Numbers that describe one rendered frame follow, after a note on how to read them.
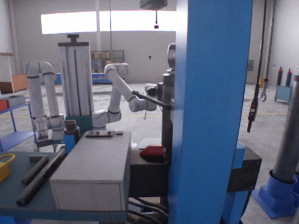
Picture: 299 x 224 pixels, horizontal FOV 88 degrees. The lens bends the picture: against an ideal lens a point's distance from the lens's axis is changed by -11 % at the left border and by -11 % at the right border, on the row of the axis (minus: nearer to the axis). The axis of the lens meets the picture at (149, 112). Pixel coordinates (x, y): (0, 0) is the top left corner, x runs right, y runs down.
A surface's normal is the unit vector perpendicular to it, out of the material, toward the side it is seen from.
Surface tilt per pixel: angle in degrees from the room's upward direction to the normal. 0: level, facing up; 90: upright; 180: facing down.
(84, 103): 90
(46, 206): 0
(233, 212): 90
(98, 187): 90
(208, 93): 90
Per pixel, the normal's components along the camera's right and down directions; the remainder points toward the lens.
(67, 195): 0.04, 0.27
